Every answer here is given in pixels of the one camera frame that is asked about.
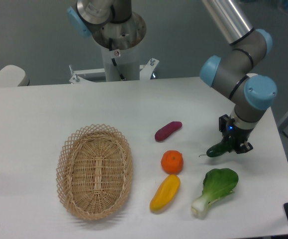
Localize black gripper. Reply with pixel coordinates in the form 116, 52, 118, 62
221, 122, 253, 153

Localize green cucumber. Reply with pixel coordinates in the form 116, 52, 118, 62
199, 140, 234, 158

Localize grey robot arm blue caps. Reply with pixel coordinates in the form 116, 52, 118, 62
67, 0, 277, 157

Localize green bok choy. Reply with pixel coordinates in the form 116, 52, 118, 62
191, 168, 239, 219

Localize orange tangerine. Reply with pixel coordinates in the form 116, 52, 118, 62
161, 150, 184, 174

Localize purple sweet potato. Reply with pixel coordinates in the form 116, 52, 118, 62
154, 121, 183, 142

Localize yellow mango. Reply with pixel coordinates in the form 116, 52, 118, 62
149, 174, 181, 213

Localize woven wicker basket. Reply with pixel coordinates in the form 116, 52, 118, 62
56, 124, 133, 220

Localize white chair armrest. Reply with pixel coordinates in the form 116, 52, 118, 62
0, 65, 30, 88

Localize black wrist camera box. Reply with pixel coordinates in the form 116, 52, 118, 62
218, 114, 229, 132

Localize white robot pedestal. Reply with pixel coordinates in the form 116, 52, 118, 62
68, 8, 159, 84

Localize black pedestal cable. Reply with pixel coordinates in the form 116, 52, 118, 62
108, 37, 127, 82

